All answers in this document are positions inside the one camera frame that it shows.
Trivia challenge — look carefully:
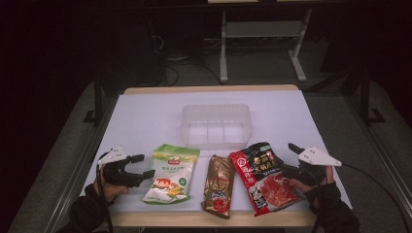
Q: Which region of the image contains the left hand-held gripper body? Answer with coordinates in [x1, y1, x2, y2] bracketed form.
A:
[97, 145, 144, 188]

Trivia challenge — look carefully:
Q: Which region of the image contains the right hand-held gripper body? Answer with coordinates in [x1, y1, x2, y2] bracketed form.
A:
[291, 146, 342, 187]

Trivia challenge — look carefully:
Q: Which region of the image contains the red and black food packet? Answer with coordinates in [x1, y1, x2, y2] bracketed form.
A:
[227, 141, 307, 217]

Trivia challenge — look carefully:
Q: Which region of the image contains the clear plastic container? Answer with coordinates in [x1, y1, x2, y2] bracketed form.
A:
[180, 104, 253, 150]

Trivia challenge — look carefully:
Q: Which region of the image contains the person's left hand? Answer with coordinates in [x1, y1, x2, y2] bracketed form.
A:
[93, 164, 130, 204]

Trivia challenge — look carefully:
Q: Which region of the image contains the person's right hand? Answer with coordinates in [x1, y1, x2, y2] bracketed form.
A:
[290, 165, 340, 206]

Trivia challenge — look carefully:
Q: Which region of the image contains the green and white snack packet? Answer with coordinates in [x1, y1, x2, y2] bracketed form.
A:
[141, 144, 201, 206]

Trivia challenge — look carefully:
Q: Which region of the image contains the white table mat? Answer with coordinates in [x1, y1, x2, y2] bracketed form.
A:
[81, 90, 353, 216]

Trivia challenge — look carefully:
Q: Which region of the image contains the black metal stand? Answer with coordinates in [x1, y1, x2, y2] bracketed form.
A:
[82, 73, 105, 127]
[359, 66, 387, 126]

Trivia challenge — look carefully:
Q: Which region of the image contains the gold foil packet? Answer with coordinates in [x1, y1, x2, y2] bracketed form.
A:
[200, 154, 237, 220]

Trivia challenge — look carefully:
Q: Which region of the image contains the white metal desk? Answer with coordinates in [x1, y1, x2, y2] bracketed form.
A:
[207, 0, 314, 83]

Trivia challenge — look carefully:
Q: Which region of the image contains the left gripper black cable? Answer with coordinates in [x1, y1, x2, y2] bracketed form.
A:
[95, 163, 115, 233]

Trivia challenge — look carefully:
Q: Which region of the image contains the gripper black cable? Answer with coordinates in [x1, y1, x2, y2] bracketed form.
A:
[95, 163, 115, 233]
[339, 162, 412, 233]

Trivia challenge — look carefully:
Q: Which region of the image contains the grey metal rail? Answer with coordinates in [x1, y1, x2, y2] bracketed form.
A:
[343, 95, 412, 212]
[42, 95, 121, 233]

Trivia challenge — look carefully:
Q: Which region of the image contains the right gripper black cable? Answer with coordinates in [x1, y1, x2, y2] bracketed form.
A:
[339, 162, 412, 233]

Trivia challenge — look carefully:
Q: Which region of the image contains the black floor cable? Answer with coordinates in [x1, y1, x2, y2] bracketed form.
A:
[163, 59, 225, 87]

